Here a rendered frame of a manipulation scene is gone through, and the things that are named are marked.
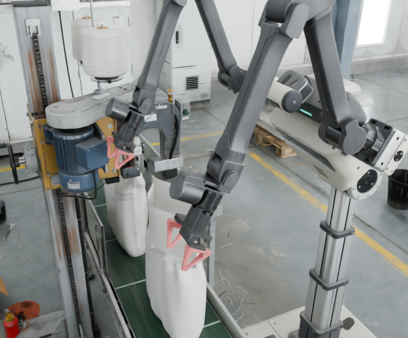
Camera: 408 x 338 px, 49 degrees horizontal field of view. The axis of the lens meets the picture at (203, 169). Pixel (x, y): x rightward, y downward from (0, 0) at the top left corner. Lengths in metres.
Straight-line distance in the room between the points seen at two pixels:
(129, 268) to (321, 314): 1.04
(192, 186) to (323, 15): 0.47
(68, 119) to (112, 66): 0.24
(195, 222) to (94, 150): 0.70
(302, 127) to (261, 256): 1.80
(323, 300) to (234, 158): 1.14
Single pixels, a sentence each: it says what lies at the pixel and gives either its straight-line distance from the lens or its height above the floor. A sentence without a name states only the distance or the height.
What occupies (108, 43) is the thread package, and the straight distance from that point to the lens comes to 1.64.
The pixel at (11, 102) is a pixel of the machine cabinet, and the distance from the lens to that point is 4.69.
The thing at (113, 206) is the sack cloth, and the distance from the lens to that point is 2.48.
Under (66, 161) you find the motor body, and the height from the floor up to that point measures 1.22.
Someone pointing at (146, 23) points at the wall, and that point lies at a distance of 6.16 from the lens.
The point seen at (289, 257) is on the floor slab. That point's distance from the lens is 3.26.
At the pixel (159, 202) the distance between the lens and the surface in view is 2.03.
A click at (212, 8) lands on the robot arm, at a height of 1.77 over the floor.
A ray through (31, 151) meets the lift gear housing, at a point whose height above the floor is 1.18.
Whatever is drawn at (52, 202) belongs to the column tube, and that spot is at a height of 0.93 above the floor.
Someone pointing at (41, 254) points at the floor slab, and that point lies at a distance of 3.39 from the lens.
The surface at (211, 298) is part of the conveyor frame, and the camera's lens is 2.31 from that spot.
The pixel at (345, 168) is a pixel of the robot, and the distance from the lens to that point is 1.49.
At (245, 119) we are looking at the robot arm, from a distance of 1.01.
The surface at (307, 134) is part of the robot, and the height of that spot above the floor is 1.40.
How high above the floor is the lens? 1.96
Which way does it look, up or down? 27 degrees down
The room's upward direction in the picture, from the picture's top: 1 degrees clockwise
